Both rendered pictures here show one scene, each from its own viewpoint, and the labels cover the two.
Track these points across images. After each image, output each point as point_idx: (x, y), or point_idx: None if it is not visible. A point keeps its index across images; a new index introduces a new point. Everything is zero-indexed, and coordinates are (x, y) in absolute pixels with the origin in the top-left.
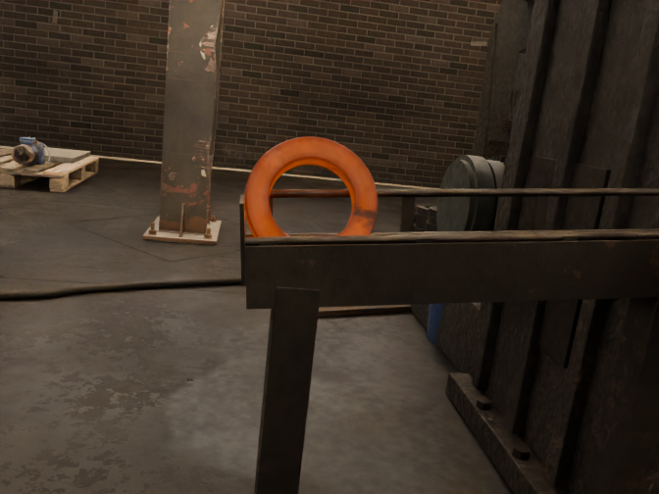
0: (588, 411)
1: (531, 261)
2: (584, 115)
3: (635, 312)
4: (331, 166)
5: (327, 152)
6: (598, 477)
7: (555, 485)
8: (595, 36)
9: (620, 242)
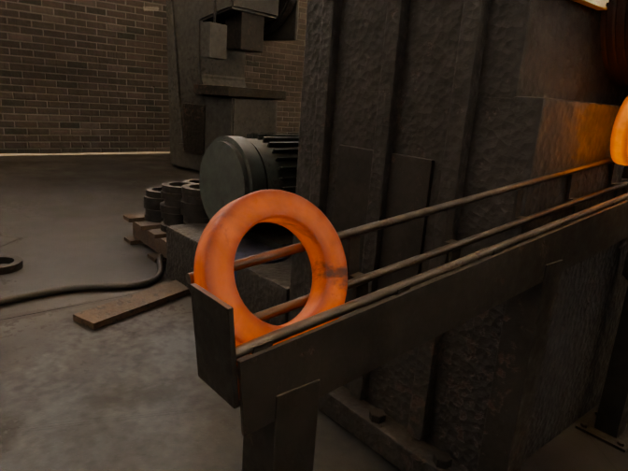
0: (443, 370)
1: (477, 280)
2: (396, 108)
3: (519, 294)
4: (289, 221)
5: (284, 206)
6: (496, 436)
7: (421, 438)
8: (400, 35)
9: (526, 244)
